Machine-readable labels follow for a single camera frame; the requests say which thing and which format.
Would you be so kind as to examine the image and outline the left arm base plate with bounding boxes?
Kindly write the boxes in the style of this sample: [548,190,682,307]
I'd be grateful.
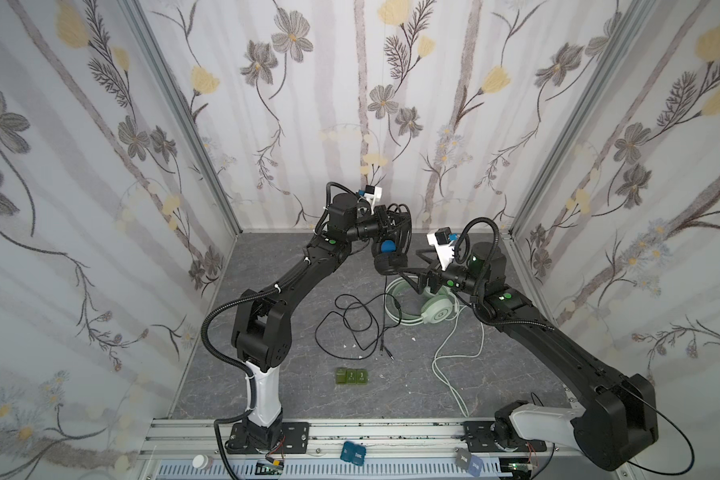
[224,422,311,454]

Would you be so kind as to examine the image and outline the aluminium frame rail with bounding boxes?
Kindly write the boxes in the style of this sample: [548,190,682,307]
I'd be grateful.
[133,417,637,480]

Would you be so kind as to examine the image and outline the black blue headphones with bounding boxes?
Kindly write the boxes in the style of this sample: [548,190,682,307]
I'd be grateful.
[372,203,412,276]

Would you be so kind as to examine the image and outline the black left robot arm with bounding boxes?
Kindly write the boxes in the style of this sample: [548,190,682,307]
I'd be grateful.
[201,182,412,451]

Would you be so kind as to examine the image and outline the mint green headphones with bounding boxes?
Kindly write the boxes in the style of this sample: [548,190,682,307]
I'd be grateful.
[384,278,462,327]

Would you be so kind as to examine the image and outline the green plastic block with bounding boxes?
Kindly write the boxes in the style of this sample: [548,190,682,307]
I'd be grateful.
[335,367,369,385]

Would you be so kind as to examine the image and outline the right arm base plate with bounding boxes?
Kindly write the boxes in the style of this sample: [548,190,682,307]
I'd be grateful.
[461,420,549,453]

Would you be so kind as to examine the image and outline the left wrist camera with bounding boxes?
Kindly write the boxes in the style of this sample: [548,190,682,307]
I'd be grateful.
[358,185,383,210]

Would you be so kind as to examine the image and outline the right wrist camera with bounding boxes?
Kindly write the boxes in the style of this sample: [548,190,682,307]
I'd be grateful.
[427,227,459,271]

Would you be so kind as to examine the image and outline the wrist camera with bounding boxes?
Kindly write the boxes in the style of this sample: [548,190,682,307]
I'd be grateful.
[358,185,383,210]
[427,227,459,271]

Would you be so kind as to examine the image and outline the grey blue tag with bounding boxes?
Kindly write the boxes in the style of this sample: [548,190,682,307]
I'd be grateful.
[454,448,484,477]

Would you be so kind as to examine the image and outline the small circuit board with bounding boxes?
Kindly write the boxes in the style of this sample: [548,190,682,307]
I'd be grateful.
[254,458,284,476]

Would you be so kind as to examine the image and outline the blue square tag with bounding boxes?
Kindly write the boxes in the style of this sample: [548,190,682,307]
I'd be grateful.
[340,441,367,467]

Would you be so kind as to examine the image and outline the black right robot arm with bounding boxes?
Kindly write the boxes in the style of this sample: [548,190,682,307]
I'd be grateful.
[416,217,665,471]

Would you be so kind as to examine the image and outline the white cable duct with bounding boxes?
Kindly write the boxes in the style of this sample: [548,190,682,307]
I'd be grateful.
[153,457,474,479]

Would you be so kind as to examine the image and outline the white round cap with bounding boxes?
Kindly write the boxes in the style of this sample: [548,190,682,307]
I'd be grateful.
[192,454,214,471]

